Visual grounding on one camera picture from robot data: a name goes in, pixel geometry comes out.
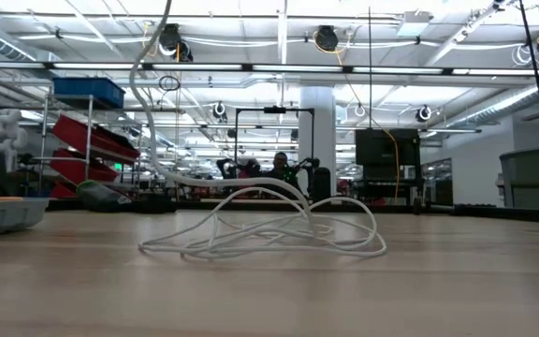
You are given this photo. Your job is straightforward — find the hanging black cable loop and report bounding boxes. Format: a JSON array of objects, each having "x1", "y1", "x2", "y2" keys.
[{"x1": 158, "y1": 74, "x2": 182, "y2": 93}]

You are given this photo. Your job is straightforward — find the black monitor on cart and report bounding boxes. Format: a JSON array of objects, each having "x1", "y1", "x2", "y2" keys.
[{"x1": 353, "y1": 127, "x2": 424, "y2": 207}]

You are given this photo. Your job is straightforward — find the thin black vertical pole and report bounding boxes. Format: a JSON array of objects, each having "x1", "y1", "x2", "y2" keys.
[{"x1": 367, "y1": 7, "x2": 372, "y2": 130}]

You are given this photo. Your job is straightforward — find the black table frame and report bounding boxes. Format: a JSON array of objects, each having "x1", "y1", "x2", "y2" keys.
[{"x1": 47, "y1": 198, "x2": 539, "y2": 225}]

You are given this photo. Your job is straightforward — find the grey tool case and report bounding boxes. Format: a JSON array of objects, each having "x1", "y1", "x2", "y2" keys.
[{"x1": 0, "y1": 196, "x2": 51, "y2": 241}]

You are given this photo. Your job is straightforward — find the white ceiling box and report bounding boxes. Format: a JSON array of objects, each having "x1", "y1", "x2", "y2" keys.
[{"x1": 396, "y1": 11, "x2": 432, "y2": 37}]

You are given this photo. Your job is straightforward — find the seated person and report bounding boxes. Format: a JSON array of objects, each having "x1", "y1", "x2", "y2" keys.
[{"x1": 262, "y1": 152, "x2": 304, "y2": 193}]

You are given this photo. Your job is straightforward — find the grey mesh office chair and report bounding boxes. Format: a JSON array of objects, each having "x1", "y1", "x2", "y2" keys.
[{"x1": 498, "y1": 144, "x2": 539, "y2": 211}]

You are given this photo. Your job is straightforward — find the black stand base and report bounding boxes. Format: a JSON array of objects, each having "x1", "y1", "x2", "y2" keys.
[{"x1": 310, "y1": 167, "x2": 332, "y2": 205}]

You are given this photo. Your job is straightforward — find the white cord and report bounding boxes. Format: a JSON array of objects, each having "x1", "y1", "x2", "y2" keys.
[{"x1": 128, "y1": 0, "x2": 388, "y2": 261}]

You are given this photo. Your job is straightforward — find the yellow hanging cord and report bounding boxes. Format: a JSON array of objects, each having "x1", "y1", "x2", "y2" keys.
[{"x1": 313, "y1": 31, "x2": 401, "y2": 200}]

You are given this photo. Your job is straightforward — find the long light bar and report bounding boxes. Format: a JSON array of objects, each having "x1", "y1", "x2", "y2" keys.
[{"x1": 0, "y1": 60, "x2": 539, "y2": 77}]

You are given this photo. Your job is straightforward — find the blue plastic bin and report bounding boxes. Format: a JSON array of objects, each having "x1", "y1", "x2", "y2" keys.
[{"x1": 52, "y1": 77, "x2": 126, "y2": 110}]

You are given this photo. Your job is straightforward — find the metal shelf rack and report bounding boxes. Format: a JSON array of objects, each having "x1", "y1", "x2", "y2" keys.
[{"x1": 33, "y1": 91, "x2": 144, "y2": 202}]

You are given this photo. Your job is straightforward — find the red plastic bin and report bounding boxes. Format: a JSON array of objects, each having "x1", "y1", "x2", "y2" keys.
[
  {"x1": 50, "y1": 182, "x2": 78, "y2": 200},
  {"x1": 49, "y1": 148, "x2": 120, "y2": 184},
  {"x1": 52, "y1": 115, "x2": 140, "y2": 165}
]

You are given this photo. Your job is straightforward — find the distant black gantry frame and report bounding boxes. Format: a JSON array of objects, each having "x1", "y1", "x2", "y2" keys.
[{"x1": 234, "y1": 106, "x2": 316, "y2": 202}]

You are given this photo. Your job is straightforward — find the white square column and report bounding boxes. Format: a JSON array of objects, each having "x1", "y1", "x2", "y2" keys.
[{"x1": 299, "y1": 86, "x2": 338, "y2": 196}]

